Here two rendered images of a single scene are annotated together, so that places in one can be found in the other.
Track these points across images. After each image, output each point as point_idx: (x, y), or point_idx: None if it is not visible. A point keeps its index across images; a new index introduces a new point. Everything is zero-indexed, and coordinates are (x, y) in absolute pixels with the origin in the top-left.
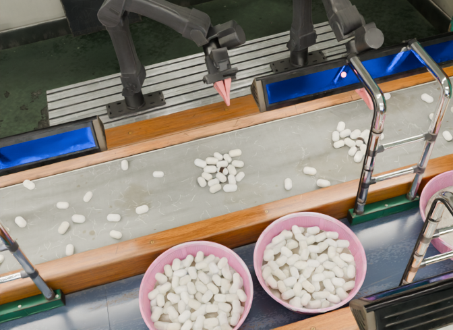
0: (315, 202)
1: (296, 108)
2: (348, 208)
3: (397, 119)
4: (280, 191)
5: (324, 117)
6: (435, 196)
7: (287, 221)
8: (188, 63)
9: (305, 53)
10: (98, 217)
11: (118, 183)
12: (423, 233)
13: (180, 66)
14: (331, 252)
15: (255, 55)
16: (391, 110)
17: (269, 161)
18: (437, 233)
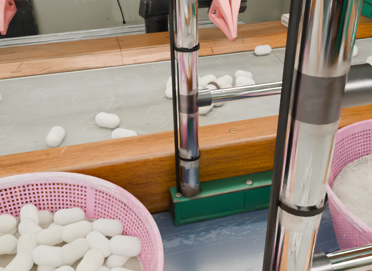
0: (88, 158)
1: (122, 57)
2: (169, 184)
3: (280, 72)
4: (37, 149)
5: (164, 68)
6: (351, 166)
7: (11, 193)
8: (16, 41)
9: (162, 23)
10: None
11: None
12: (301, 57)
13: (5, 44)
14: (84, 263)
15: (106, 37)
16: (271, 64)
17: (45, 111)
18: (369, 74)
